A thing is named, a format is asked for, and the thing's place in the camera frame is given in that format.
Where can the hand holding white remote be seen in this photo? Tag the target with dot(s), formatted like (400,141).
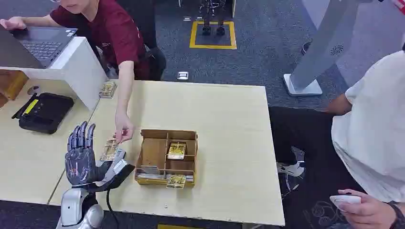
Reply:
(367,210)

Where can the person's left hand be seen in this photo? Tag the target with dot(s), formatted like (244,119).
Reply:
(123,128)

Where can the person's right hand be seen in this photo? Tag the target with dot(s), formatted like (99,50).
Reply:
(12,22)

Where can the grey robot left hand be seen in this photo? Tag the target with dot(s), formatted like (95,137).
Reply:
(80,164)

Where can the white remote control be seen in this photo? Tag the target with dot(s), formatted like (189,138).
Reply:
(345,199)

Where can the gold printed card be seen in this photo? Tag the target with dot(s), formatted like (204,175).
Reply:
(109,151)

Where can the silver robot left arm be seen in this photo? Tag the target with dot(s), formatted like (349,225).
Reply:
(76,208)

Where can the black wristband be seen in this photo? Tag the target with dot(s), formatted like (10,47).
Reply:
(399,216)

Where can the dark grey laptop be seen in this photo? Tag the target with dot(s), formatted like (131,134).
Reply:
(42,44)

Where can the wooden card box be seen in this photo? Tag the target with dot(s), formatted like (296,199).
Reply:
(155,151)

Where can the stack of gold cards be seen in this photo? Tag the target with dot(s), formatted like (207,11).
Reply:
(107,89)

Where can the gold card stack in compartment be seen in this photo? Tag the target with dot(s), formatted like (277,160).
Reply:
(176,150)

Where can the wooden block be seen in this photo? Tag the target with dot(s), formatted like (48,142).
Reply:
(11,83)

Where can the black device with yellow label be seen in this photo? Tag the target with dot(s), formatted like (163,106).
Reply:
(44,112)

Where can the gold card leaning on box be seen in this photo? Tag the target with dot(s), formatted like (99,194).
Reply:
(176,181)

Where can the white desk riser shelf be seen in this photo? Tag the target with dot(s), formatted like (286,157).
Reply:
(77,68)

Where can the person in white top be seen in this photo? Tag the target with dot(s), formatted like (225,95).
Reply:
(370,132)

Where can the silver floor socket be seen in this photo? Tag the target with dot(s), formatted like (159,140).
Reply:
(183,75)

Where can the black and white sneaker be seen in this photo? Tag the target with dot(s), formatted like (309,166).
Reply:
(291,169)

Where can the black office chair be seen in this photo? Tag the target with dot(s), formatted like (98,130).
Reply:
(152,38)

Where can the person in dark red top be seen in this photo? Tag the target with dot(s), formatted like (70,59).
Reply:
(117,31)

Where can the yellow tape strip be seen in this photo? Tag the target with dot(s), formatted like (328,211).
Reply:
(177,227)

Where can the yellow tape square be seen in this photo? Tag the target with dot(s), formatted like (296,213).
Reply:
(213,46)

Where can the black robot legs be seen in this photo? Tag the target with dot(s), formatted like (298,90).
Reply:
(212,19)

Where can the white pillar stand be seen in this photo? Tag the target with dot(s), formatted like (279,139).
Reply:
(319,47)

